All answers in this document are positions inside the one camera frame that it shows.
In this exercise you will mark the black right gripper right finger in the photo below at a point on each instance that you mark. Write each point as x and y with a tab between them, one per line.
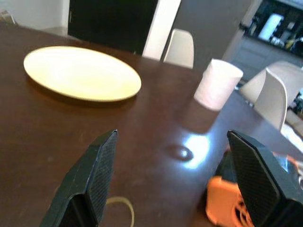
260	184

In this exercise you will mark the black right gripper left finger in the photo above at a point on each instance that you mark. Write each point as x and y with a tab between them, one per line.
82	184

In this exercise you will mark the orange plastic device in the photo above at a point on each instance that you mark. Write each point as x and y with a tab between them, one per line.
222	201

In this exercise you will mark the yellowish rubber band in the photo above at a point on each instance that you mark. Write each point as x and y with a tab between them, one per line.
131	210

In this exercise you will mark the white plastic chair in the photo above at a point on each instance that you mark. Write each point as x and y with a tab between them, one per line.
270	94
180	47

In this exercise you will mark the pale pink cup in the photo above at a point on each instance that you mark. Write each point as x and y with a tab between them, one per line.
216	85

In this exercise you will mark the pale yellow round plate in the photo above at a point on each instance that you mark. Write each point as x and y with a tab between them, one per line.
80	73

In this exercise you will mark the cluttered dark shelf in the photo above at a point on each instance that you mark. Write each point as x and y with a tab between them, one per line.
284	28

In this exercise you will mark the dark door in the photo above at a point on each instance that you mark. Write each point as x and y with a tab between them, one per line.
111	23

